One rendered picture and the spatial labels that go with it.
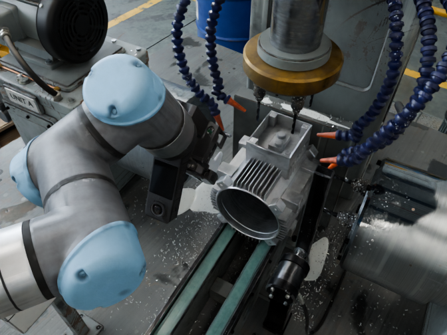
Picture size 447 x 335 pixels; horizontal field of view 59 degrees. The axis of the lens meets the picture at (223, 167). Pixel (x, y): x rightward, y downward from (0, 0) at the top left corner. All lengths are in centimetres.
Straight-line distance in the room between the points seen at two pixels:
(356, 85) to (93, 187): 71
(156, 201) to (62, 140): 19
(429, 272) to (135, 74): 59
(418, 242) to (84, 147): 57
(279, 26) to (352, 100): 36
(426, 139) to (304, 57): 87
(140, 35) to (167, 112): 317
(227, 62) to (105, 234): 141
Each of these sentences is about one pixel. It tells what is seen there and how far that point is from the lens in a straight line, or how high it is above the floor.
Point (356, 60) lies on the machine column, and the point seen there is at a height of 124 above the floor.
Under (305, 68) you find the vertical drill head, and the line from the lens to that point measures 69.
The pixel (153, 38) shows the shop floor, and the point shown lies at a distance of 355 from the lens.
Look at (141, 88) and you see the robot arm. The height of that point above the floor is 148.
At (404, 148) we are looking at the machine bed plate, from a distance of 143.
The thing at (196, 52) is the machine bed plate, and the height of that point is 80.
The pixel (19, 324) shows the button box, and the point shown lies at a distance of 77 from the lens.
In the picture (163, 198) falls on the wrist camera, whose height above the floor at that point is 126.
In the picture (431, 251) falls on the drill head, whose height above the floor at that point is 112.
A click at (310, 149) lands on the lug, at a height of 109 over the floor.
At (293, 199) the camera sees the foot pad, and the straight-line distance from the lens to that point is 82.
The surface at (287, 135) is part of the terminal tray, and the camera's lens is 88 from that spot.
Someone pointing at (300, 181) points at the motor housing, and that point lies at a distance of 87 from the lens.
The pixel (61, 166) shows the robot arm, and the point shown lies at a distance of 42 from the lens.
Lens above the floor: 171
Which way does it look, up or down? 47 degrees down
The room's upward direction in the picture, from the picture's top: straight up
